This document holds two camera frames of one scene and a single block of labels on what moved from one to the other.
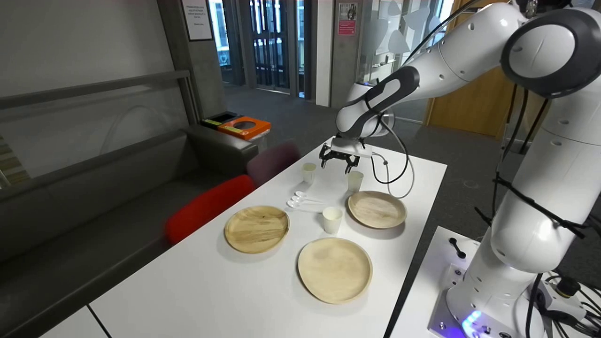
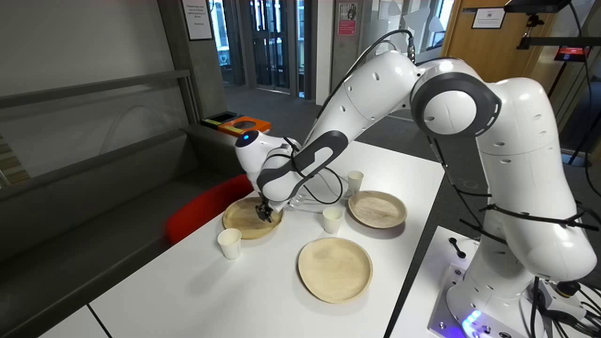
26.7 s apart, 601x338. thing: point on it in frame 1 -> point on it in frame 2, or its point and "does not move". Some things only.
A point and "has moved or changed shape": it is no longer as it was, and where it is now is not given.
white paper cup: x=309 y=174 has moved or changed shape
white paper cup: x=332 y=219 does not move
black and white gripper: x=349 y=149 -> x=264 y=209
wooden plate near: x=334 y=269 does not move
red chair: x=200 y=211 does not move
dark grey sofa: x=69 y=232 does not move
